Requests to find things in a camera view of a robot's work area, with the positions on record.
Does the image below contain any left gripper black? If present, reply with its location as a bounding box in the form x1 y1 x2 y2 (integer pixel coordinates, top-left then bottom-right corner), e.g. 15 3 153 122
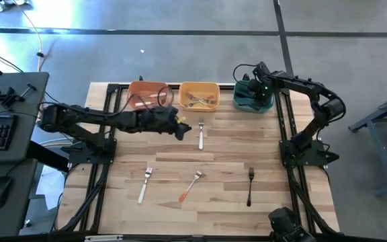
136 106 193 141

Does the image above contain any orange-handled fork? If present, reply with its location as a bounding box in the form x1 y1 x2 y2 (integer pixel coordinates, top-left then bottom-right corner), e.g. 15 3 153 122
184 92 217 106
184 95 216 109
178 170 204 203

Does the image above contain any black-handled fork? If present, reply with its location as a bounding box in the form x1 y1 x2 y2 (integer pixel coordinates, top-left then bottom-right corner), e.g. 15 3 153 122
246 167 255 207

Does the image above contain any teal plastic bin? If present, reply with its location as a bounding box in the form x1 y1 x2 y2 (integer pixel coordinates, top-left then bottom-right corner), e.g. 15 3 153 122
232 79 275 114

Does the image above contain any yellow plastic bin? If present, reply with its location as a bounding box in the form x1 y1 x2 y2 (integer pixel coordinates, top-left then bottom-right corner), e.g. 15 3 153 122
178 81 221 112

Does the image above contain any orange plastic bin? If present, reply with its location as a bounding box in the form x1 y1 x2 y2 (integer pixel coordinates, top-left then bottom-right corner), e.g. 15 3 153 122
127 80 175 111

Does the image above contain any blue-grey metal stand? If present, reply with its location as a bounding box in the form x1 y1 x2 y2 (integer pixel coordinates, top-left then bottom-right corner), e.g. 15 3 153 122
347 87 387 198

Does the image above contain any black bulky device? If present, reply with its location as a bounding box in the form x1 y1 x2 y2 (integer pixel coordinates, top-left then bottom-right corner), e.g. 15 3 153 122
267 206 318 242

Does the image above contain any silver metal bar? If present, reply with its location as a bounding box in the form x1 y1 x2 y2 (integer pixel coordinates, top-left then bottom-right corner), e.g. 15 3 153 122
84 235 124 242

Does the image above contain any white paper sheet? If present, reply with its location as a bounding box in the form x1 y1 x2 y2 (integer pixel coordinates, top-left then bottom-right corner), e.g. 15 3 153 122
34 163 67 212

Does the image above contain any grey desk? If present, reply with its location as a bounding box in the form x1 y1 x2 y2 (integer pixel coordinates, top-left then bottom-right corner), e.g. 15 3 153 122
0 158 39 242
0 71 50 165

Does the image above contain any black desk clamp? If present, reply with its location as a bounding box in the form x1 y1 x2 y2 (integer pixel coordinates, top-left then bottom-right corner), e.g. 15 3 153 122
0 83 37 109

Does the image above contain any black computer mouse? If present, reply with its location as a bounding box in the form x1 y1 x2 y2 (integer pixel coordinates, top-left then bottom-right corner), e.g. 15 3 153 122
0 175 14 210

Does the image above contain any black aluminium rig frame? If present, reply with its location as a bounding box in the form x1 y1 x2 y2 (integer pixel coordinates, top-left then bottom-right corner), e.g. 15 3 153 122
57 82 341 238

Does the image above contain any yellow cable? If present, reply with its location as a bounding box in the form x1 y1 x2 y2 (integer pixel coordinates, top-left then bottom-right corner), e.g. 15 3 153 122
11 0 44 73

